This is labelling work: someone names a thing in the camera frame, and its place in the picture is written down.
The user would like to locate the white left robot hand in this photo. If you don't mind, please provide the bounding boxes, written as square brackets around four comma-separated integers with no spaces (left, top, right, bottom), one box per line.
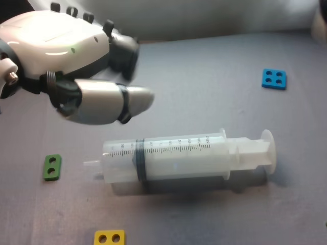
[0,2,155,126]

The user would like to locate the green rectangular two-hole block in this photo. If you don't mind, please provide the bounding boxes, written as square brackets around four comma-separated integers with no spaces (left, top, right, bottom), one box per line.
[42,154,63,182]

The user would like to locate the blue square four-hole block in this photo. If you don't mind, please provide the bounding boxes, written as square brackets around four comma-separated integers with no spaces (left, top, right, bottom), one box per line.
[261,68,287,91]

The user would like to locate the yellow rectangular two-hole block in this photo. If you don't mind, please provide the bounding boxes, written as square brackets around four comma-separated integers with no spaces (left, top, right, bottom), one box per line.
[94,229,126,245]

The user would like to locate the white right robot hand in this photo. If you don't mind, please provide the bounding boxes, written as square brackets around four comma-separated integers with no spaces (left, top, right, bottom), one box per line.
[311,0,327,42]

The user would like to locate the grey table cloth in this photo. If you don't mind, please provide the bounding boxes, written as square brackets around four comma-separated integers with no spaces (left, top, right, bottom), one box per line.
[0,27,327,245]

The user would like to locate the large clear plastic syringe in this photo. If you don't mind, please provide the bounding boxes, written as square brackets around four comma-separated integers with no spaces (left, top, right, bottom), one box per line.
[83,127,278,185]

